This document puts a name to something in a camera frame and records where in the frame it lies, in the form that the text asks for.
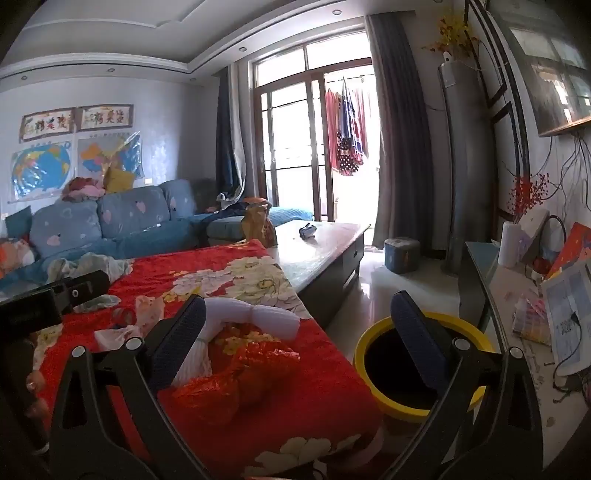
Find white foam net sleeve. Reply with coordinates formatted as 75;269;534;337
173;298;300;391

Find wall television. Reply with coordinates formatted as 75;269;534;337
496;0;591;138

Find basket with black handle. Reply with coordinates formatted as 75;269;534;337
531;215;568;282

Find red plastic bag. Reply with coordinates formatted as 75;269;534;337
172;339;301;418

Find colourful bead box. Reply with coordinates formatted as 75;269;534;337
512;293;552;347

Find black charger cable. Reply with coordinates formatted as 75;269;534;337
551;311;580;393

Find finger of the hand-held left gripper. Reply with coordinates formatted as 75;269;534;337
51;270;112;309

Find blue sofa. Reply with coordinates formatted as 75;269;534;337
0;178;315;296

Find grey tower air conditioner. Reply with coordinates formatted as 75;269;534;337
438;52;485;278

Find red floral blanket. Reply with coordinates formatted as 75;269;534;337
28;240;386;480

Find blue curtain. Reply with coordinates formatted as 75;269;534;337
215;62;252;204

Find pink white wrapper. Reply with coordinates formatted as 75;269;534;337
95;323;148;352

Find blue storage stool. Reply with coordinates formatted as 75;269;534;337
384;236;422;274

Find white vase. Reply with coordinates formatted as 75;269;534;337
498;222;522;268

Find black wall cables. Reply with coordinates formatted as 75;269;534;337
538;124;591;222

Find yellow trash bin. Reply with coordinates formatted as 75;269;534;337
353;311;490;423

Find grey curtain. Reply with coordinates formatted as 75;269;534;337
366;13;435;252

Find white card box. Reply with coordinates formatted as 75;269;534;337
519;208;550;268

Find hanging clothes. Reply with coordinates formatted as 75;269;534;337
324;78;370;176

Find world map poster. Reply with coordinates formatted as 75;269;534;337
10;141;75;201

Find orange white cloth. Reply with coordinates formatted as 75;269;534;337
0;237;38;278

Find white printed envelope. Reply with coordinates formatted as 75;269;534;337
540;256;591;377

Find country map poster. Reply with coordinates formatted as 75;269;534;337
78;131;145;181

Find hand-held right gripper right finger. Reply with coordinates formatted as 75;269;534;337
390;290;543;480

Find grey green cloth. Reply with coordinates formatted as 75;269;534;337
46;255;134;315

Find yellow pillow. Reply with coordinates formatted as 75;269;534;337
104;167;136;195

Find pile of clothes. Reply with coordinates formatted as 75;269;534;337
60;176;106;204

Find dark television cabinet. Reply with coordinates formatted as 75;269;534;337
457;241;591;462

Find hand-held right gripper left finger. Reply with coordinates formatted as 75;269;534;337
48;293;213;480

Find yellow artificial flowers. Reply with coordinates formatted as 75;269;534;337
422;14;481;61

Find teal pillow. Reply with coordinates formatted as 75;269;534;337
4;205;34;241

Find brown paper bag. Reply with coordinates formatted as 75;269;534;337
241;203;278;246

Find calligraphy wall poster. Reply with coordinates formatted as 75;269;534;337
19;108;75;143
76;104;134;132

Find person's left hand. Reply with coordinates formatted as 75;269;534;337
22;367;51;416

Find brown sliding door frame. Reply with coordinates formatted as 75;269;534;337
252;44;375;222

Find dark coffee table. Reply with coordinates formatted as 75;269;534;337
265;220;372;330

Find red berry branches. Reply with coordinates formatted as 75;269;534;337
505;172;550;224

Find red picture book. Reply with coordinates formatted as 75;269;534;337
547;222;591;280

